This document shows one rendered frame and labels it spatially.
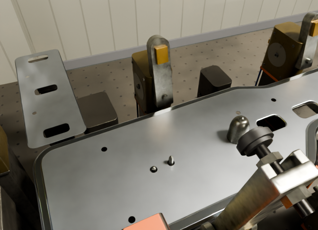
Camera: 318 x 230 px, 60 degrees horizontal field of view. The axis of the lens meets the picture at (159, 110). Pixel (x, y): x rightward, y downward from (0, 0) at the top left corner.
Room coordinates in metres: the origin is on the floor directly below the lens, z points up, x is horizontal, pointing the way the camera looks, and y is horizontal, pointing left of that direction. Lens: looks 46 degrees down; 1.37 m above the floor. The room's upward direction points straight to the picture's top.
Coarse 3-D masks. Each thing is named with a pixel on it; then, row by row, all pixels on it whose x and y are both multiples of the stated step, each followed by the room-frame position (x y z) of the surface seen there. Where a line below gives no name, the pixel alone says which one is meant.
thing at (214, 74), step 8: (200, 72) 0.50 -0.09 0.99; (208, 72) 0.49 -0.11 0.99; (216, 72) 0.49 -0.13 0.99; (224, 72) 0.49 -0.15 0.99; (200, 80) 0.49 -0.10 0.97; (208, 80) 0.47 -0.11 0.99; (216, 80) 0.47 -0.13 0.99; (224, 80) 0.47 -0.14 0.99; (200, 88) 0.49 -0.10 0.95; (208, 88) 0.46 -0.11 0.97; (216, 88) 0.45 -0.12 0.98; (224, 88) 0.45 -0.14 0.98; (200, 96) 0.48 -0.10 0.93
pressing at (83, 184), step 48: (240, 96) 0.41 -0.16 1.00; (288, 96) 0.41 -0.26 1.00; (96, 144) 0.29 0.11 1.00; (144, 144) 0.29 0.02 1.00; (192, 144) 0.29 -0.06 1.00; (288, 144) 0.29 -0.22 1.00; (48, 192) 0.20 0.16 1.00; (96, 192) 0.20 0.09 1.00; (144, 192) 0.20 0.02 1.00; (192, 192) 0.20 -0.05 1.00
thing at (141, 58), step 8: (136, 56) 0.48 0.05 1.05; (144, 56) 0.48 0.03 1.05; (136, 64) 0.45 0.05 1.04; (144, 64) 0.45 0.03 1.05; (136, 72) 0.46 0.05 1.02; (144, 72) 0.42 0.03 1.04; (136, 80) 0.46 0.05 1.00; (144, 80) 0.42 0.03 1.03; (136, 88) 0.46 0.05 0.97; (144, 88) 0.42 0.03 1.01; (136, 96) 0.47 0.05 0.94; (144, 96) 0.42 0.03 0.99; (136, 104) 0.49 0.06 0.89; (144, 104) 0.42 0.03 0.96; (152, 104) 0.41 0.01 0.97; (144, 112) 0.42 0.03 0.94; (152, 112) 0.41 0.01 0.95
